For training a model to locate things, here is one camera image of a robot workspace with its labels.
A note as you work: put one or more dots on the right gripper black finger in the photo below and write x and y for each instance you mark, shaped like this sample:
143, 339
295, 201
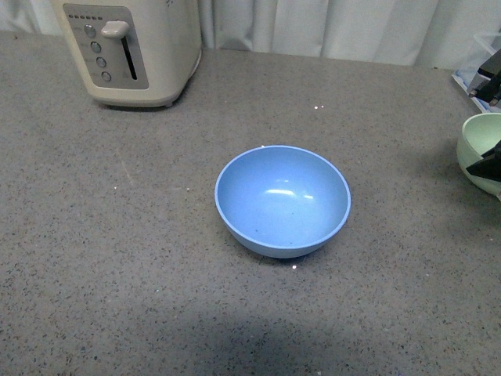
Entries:
485, 85
489, 165

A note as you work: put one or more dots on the green bowl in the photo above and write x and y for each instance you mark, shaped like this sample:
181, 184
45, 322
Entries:
479, 134

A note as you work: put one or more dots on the blue bowl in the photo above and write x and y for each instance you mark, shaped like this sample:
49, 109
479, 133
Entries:
282, 201

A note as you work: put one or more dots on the blue-rimmed container lid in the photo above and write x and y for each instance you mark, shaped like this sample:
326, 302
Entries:
481, 105

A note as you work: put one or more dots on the clear plastic food container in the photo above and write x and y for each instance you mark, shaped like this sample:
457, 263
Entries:
483, 46

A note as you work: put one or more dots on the white curtain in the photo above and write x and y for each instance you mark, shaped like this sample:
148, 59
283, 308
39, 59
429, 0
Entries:
407, 33

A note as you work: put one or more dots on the cream two-slot toaster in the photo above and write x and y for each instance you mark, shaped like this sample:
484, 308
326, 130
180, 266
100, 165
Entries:
132, 53

